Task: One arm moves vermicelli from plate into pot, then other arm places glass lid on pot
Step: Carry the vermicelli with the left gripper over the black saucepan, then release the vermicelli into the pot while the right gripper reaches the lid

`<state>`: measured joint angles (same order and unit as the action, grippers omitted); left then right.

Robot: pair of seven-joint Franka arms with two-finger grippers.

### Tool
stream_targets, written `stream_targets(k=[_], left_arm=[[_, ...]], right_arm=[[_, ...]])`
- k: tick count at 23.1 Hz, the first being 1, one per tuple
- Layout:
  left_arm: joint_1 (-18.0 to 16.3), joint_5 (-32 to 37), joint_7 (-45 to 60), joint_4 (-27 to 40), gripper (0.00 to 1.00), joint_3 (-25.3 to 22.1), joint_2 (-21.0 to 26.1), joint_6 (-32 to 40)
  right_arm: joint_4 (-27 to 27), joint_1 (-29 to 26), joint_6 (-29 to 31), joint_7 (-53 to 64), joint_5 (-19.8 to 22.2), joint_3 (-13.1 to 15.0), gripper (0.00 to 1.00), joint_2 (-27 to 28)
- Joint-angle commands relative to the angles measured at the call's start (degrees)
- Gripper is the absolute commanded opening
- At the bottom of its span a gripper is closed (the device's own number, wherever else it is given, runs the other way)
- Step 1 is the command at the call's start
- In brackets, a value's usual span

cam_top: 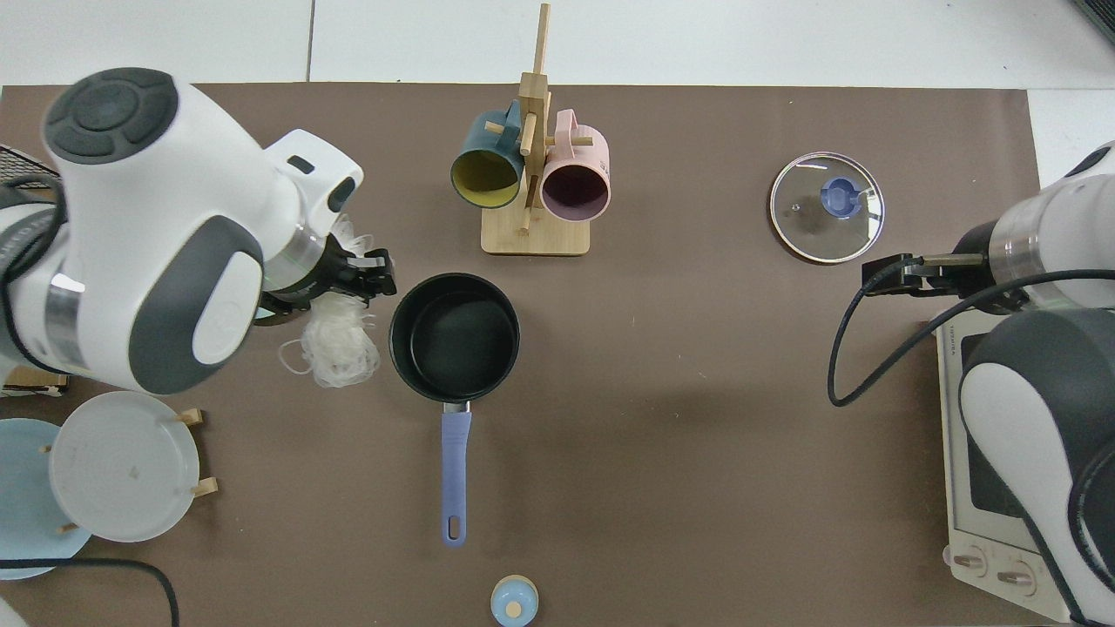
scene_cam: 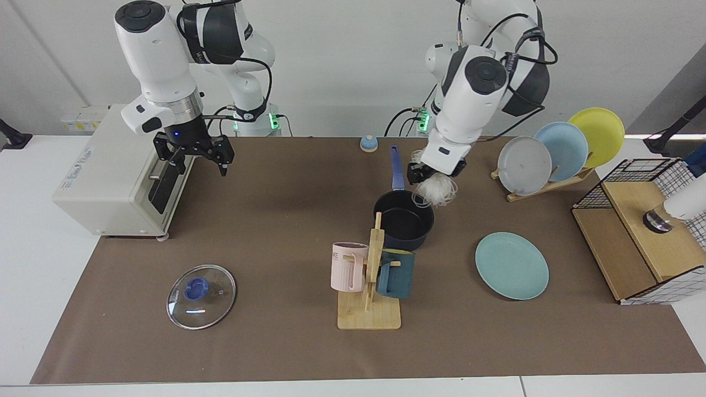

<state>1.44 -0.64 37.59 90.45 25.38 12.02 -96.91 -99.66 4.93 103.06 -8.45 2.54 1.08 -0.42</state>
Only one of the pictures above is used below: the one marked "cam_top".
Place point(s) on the white vermicelli bundle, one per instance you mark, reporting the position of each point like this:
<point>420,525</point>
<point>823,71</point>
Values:
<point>340,348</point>

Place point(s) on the glass lid with blue knob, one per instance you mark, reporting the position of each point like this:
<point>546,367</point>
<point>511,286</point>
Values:
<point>810,226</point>

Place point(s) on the wooden plate rack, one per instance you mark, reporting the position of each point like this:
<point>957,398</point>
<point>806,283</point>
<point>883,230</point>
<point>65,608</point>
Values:
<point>207,487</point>

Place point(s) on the white plate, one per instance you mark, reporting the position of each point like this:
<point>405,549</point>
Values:
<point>122,466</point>

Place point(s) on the light blue plate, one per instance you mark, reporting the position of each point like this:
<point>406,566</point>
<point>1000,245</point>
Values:
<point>26,522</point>

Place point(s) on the dark teal cup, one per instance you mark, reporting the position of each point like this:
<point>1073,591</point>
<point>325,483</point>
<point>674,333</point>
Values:
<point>483,174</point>

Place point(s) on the wooden cup stand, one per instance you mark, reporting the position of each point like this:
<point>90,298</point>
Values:
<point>536,239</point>

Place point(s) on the pink cup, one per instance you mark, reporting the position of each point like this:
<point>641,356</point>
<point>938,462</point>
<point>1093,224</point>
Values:
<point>575,192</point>

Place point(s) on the pale toaster oven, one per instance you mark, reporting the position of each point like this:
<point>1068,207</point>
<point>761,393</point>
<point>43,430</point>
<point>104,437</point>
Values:
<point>958,496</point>

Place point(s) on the brown table cloth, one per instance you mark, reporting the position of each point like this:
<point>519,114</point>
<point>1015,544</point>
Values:
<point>697,435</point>

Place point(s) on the dark grey object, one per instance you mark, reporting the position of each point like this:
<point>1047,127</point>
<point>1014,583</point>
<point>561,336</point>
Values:
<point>1102,13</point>

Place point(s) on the small blue round thing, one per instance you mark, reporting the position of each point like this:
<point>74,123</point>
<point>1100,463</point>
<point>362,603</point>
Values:
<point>514,603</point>

